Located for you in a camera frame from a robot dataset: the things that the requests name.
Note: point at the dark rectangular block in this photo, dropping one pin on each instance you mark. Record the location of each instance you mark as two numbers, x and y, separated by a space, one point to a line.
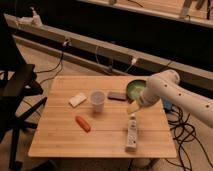
117 96

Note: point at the white sponge block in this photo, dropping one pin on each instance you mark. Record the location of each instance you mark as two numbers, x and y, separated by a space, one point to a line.
77 99

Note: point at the orange carrot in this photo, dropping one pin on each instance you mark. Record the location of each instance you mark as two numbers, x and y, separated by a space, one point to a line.
82 123

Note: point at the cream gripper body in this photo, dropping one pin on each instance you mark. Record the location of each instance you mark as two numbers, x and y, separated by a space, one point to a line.
133 107

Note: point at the green bowl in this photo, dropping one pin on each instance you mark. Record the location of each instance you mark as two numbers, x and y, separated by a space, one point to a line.
134 88

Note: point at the translucent plastic cup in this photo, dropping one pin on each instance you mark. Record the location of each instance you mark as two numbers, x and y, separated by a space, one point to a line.
97 99

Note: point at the white device on rail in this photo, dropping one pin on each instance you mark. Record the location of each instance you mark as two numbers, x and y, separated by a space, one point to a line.
34 20

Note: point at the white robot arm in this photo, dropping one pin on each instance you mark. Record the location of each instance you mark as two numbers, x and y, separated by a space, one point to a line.
165 85

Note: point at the black office chair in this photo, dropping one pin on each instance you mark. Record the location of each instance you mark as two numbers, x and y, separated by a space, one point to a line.
19 81

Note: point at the long metal rail beam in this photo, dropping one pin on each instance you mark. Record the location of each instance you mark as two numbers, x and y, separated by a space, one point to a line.
189 74

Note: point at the white labelled bottle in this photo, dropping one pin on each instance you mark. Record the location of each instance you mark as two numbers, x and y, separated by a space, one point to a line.
132 134

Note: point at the blue box on floor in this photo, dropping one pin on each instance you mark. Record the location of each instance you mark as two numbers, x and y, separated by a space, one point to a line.
167 105

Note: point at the wooden table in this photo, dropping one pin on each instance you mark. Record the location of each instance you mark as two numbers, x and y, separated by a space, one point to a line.
59 135

